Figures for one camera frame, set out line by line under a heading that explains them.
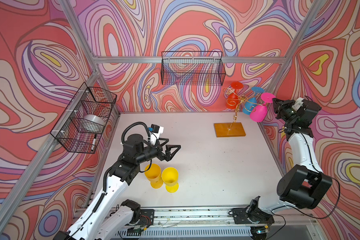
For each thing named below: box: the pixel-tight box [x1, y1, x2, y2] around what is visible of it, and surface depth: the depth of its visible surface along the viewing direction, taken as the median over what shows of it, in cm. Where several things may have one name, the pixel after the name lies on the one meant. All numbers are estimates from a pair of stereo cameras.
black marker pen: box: [91, 134, 97, 151], surface depth 75 cm
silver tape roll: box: [79, 114, 105, 134], surface depth 74 cm
